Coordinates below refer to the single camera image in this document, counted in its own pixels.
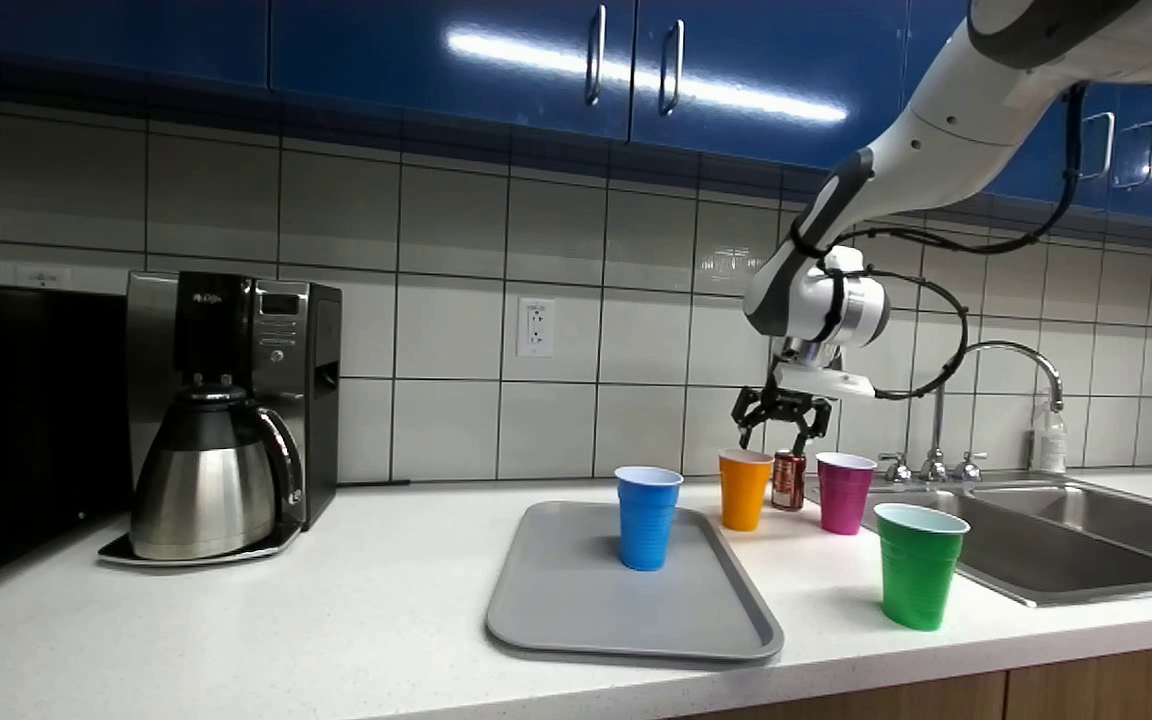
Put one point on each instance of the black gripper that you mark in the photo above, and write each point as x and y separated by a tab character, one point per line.
759	405

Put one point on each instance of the orange plastic cup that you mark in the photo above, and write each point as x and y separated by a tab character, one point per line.
740	490

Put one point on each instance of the blue plastic cup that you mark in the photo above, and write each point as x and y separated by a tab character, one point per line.
647	512

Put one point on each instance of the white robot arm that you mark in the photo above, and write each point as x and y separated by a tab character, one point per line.
953	136

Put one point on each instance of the grey plastic tray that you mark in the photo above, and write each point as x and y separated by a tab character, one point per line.
567	594

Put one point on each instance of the red soda can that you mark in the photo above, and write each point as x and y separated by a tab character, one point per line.
790	481

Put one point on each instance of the magenta plastic cup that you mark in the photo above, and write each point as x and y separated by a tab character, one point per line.
845	481

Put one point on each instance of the green plastic cup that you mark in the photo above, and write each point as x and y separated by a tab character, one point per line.
917	557

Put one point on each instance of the clear soap bottle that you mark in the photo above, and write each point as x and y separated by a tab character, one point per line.
1045	441

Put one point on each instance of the stainless steel sink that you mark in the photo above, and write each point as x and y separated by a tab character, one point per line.
1045	540

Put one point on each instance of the blue upper cabinets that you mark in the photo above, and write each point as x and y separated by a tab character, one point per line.
771	81

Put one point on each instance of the wooden lower cabinet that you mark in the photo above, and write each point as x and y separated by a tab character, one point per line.
1072	688

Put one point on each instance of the black steel coffee maker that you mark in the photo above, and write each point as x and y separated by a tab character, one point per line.
267	339

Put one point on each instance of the steel coffee carafe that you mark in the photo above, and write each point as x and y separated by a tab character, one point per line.
222	476

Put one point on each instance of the black microwave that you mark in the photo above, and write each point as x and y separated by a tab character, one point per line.
60	413

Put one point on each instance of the white wall outlet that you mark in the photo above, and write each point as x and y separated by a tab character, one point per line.
538	326

